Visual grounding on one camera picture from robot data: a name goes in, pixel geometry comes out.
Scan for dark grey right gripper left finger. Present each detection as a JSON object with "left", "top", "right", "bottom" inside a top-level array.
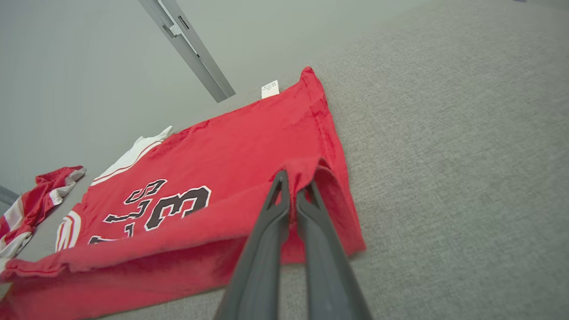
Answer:
[{"left": 216, "top": 170, "right": 292, "bottom": 320}]

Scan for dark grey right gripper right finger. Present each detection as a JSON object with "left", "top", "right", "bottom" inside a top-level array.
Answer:
[{"left": 296, "top": 180, "right": 372, "bottom": 320}]

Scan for red numbered basketball jersey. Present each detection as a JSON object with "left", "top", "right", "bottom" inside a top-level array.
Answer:
[{"left": 0, "top": 67, "right": 367, "bottom": 320}]

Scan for red shorts with white stripe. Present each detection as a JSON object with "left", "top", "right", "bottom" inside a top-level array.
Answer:
[{"left": 0, "top": 166, "right": 87, "bottom": 260}]

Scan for grey partition post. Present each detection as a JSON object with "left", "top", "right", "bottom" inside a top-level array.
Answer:
[{"left": 138, "top": 0, "right": 236, "bottom": 104}]

